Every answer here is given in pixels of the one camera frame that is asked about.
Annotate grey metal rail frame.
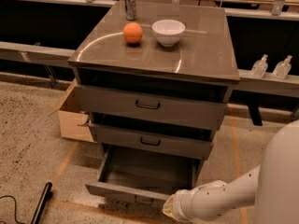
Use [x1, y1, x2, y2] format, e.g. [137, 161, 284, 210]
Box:
[0, 41, 299, 98]

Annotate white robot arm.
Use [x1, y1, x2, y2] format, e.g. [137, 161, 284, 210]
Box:
[163, 120, 299, 224]

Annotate brown cardboard box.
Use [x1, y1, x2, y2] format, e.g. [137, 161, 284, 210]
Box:
[50, 79, 93, 143]

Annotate grey bottom drawer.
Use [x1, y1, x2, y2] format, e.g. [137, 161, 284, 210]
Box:
[86, 146, 202, 207]

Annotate left clear sanitizer bottle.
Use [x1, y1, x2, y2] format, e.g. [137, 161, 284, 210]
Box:
[250, 54, 268, 78]

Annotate grey middle drawer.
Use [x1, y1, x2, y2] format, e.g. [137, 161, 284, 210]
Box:
[89, 113, 215, 160]

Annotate orange ball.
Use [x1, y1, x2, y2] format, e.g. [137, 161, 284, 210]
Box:
[123, 22, 143, 44]

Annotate white bowl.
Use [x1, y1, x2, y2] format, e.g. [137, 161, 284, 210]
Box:
[151, 20, 185, 47]

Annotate black cable on floor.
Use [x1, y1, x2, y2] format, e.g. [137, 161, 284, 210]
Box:
[0, 195, 25, 224]

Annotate grey top drawer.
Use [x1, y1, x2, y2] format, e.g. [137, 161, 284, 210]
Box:
[74, 85, 226, 130]

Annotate black pole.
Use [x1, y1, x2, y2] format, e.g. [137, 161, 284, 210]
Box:
[30, 182, 52, 224]

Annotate grey drawer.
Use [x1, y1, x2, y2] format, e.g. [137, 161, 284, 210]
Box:
[89, 113, 215, 160]
[86, 146, 202, 207]
[74, 85, 226, 130]

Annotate grey metal drawer cabinet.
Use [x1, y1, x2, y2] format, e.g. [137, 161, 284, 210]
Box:
[67, 0, 241, 175]

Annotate silver metal can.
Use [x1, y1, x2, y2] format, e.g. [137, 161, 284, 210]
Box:
[124, 0, 137, 21]

